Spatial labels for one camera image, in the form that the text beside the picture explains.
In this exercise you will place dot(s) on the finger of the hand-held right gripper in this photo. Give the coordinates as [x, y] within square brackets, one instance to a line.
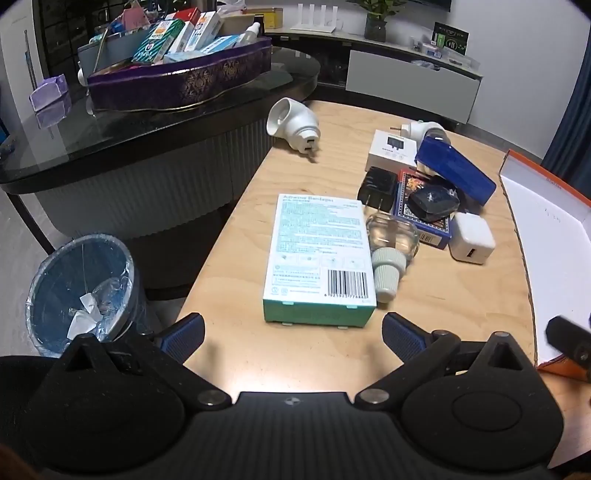
[565, 336]

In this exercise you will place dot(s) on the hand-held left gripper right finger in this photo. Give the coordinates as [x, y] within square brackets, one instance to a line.
[401, 332]

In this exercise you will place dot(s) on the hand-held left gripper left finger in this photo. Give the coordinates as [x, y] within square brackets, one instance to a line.
[184, 332]

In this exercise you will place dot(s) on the clear glass bottle grey cap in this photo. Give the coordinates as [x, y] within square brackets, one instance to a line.
[392, 235]

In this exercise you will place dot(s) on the orange cardboard box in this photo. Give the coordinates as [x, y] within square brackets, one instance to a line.
[545, 230]

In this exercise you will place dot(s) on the white cube charger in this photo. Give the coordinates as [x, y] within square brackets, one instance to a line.
[471, 237]

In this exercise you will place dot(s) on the teal white bandage box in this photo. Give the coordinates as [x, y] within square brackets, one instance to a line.
[314, 244]

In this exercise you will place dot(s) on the black car key fob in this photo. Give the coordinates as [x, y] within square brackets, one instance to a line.
[431, 203]

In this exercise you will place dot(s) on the playing card box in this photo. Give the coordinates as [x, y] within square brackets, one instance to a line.
[404, 198]

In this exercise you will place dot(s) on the black plug charger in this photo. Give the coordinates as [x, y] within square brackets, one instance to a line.
[378, 187]

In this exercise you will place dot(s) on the white charger packaging box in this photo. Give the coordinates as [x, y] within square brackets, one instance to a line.
[390, 150]

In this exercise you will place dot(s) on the white plug-in device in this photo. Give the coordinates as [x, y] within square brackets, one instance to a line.
[291, 122]

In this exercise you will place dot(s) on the crumpled white tissue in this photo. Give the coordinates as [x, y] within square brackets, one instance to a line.
[85, 316]

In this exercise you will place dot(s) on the blue trash bin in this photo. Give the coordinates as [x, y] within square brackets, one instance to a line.
[69, 281]

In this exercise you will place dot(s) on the black glass coffee table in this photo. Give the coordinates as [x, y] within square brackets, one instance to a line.
[138, 152]

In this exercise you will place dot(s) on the dark blue curtain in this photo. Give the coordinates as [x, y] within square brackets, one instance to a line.
[572, 129]

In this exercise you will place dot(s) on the grey tv cabinet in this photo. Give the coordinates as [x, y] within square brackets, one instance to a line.
[406, 87]

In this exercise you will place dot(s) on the purple ornate tin box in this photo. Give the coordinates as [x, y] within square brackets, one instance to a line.
[175, 83]

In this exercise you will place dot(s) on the small purple paper box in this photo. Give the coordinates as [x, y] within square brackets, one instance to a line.
[48, 90]

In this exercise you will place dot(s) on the clear plastic boxes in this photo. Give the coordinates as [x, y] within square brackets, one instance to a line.
[429, 48]

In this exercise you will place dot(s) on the pile of medicine boxes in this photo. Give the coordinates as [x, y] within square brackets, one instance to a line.
[154, 44]

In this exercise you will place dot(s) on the green black display card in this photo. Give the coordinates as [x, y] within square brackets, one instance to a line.
[450, 39]

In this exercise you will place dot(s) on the potted green plant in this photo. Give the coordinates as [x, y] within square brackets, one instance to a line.
[376, 27]

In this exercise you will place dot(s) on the white spray bottle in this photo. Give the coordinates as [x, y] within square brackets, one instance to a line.
[249, 33]

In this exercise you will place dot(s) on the white router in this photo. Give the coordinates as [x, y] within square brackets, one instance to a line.
[314, 27]

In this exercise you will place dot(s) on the yellow box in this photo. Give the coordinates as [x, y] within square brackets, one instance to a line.
[272, 18]

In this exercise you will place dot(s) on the dark shelving unit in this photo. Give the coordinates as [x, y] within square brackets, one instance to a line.
[60, 27]

